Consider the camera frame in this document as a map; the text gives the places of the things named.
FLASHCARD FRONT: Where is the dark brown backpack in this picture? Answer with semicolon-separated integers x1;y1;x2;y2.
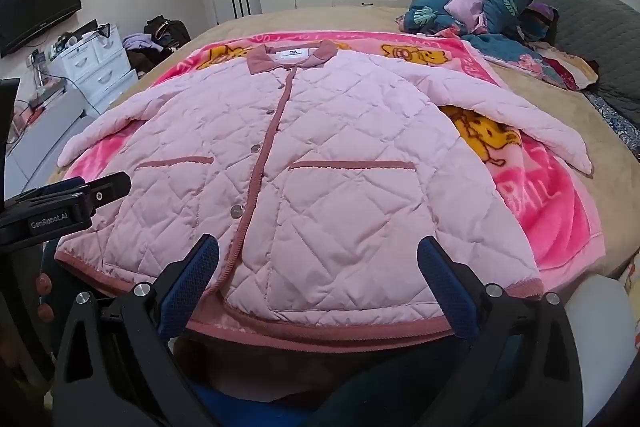
144;14;192;52

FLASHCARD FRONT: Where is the white bed footboard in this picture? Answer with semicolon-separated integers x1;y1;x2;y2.
565;277;638;427

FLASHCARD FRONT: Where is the beige bed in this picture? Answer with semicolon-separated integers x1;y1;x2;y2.
100;4;640;280

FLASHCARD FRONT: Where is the grey quilted headboard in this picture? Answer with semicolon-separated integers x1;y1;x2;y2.
500;0;640;142

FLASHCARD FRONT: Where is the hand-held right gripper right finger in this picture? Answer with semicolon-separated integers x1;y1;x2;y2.
417;234;586;427

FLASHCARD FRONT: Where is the lavender cloth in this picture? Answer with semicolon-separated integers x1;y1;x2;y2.
122;33;156;52

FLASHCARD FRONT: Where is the pink printed blanket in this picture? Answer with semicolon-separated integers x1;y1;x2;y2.
62;29;608;278

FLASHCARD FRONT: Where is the black wall television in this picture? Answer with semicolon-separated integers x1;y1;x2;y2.
0;0;82;58

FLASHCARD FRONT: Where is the person's left hand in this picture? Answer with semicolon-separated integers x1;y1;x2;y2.
37;272;56;324

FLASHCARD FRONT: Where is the dark clothes pile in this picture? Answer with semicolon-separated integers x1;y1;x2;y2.
125;47;171;72

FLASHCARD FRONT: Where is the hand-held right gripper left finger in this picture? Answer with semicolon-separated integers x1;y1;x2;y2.
52;234;221;427

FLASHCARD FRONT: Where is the white drawer chest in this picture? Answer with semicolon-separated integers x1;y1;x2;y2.
47;23;140;115

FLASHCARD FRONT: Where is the pink quilted jacket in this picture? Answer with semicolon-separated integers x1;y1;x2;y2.
54;39;593;350

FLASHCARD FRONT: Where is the blue patterned sheet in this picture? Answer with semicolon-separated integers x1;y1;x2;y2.
582;89;640;158

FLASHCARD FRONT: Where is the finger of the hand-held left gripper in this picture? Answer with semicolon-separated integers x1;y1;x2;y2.
80;173;132;212
5;177;86;208

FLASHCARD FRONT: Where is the purple cloth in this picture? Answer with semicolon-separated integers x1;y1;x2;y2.
525;2;560;42

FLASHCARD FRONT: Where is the cream red printed cloth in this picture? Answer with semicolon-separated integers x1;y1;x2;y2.
530;42;601;90

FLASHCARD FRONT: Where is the grey low cabinet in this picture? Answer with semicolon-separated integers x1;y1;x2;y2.
0;79;96;208

